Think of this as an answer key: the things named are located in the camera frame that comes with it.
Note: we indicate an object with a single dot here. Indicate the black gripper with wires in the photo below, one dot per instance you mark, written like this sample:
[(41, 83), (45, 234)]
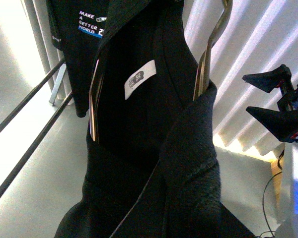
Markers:
[(282, 124)]

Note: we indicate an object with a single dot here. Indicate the metal clothes hanger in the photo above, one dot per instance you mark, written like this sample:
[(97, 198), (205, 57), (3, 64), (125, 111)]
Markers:
[(203, 62)]

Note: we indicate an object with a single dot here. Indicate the black t-shirt with label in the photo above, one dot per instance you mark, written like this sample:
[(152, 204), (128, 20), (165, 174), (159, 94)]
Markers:
[(152, 169)]

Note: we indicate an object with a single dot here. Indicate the black printed t-shirt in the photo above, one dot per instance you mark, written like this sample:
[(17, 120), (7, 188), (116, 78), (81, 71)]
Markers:
[(76, 27)]

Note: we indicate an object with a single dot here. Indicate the grey rack frame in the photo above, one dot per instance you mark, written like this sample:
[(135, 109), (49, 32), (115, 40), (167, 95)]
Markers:
[(57, 84)]

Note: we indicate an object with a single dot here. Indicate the lower rack rail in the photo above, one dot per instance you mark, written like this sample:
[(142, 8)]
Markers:
[(18, 167)]

